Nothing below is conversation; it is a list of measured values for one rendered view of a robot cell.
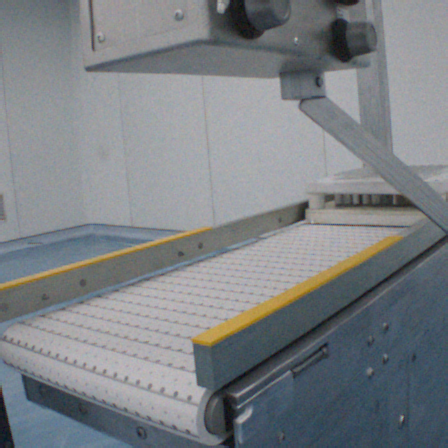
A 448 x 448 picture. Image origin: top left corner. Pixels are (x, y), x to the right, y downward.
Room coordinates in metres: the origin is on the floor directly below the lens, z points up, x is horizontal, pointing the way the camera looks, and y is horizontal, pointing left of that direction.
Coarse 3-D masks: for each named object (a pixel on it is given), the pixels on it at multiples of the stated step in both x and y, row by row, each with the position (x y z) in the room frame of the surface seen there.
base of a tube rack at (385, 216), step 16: (336, 208) 0.92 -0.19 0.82; (352, 208) 0.91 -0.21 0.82; (368, 208) 0.90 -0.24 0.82; (384, 208) 0.88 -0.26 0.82; (400, 208) 0.87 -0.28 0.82; (416, 208) 0.85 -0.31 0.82; (352, 224) 0.89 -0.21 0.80; (368, 224) 0.87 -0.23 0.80; (384, 224) 0.86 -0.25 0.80; (400, 224) 0.84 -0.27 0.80
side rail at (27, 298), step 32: (224, 224) 0.79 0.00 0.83; (256, 224) 0.84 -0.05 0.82; (288, 224) 0.92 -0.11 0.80; (128, 256) 0.64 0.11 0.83; (160, 256) 0.68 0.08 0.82; (192, 256) 0.73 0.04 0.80; (32, 288) 0.53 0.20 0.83; (64, 288) 0.56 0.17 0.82; (96, 288) 0.60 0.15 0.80; (0, 320) 0.50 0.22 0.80
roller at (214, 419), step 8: (216, 392) 0.35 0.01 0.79; (224, 392) 0.35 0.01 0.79; (208, 400) 0.35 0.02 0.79; (216, 400) 0.34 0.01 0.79; (224, 400) 0.35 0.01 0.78; (208, 408) 0.34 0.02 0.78; (216, 408) 0.34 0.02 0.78; (224, 408) 0.35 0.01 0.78; (208, 416) 0.34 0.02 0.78; (216, 416) 0.34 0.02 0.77; (224, 416) 0.35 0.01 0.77; (208, 424) 0.34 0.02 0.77; (216, 424) 0.34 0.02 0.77; (224, 424) 0.35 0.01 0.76; (232, 424) 0.36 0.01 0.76; (216, 432) 0.34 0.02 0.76; (224, 432) 0.35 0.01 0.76
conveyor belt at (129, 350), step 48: (288, 240) 0.82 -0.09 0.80; (336, 240) 0.78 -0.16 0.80; (144, 288) 0.61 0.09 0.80; (192, 288) 0.59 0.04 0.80; (240, 288) 0.58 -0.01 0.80; (288, 288) 0.56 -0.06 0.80; (48, 336) 0.47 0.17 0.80; (96, 336) 0.46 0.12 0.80; (144, 336) 0.45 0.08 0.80; (192, 336) 0.44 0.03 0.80; (48, 384) 0.45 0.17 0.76; (96, 384) 0.40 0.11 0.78; (144, 384) 0.37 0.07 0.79; (192, 384) 0.35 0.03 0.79; (192, 432) 0.34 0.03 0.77
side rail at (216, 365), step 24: (408, 240) 0.61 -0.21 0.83; (432, 240) 0.68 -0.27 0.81; (360, 264) 0.50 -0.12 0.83; (384, 264) 0.55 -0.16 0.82; (336, 288) 0.46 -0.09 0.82; (360, 288) 0.50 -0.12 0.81; (288, 312) 0.40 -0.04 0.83; (312, 312) 0.43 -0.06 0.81; (240, 336) 0.35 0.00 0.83; (264, 336) 0.37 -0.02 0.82; (288, 336) 0.40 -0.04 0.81; (216, 360) 0.33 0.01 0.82; (240, 360) 0.35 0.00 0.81; (216, 384) 0.33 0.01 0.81
